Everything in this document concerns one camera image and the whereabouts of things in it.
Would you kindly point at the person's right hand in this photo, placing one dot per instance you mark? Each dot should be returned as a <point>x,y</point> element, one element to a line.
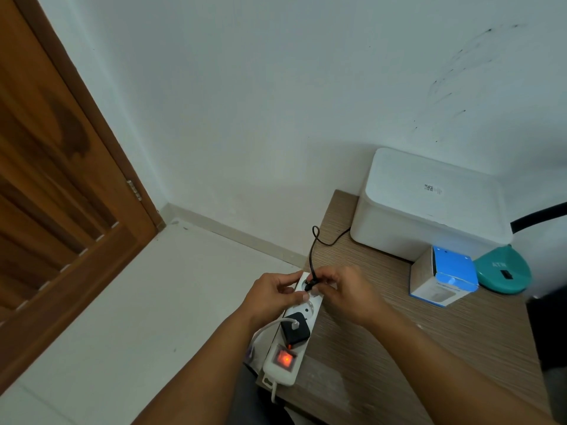
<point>352,296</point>

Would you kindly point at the person's left hand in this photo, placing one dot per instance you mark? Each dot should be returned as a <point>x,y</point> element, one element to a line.
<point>270,300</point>

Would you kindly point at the white power strip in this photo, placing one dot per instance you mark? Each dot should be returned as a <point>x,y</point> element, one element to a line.
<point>310,312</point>

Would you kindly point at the white plastic storage box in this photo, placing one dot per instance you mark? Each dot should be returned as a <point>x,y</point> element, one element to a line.
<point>385,239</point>

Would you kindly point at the blue and white bulb box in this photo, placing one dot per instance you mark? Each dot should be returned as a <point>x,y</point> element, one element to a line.
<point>454,269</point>

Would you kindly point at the white storage box lid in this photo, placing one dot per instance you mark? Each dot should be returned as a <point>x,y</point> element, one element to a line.
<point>434,194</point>

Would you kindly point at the teal desk lamp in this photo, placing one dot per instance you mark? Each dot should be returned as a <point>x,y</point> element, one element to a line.
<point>500,269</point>

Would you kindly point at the person's right forearm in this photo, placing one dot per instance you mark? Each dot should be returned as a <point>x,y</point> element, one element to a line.
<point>443,376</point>

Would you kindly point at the person's left forearm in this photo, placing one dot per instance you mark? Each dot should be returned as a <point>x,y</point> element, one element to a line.
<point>199,380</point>

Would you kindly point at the person's blue jeans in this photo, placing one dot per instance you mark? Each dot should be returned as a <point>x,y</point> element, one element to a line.
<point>248,402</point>

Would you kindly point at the black charger adapter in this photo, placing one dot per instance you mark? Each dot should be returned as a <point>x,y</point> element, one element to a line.
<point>296,334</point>

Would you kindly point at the brown wooden door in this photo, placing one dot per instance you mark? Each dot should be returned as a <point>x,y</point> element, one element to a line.
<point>53,194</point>

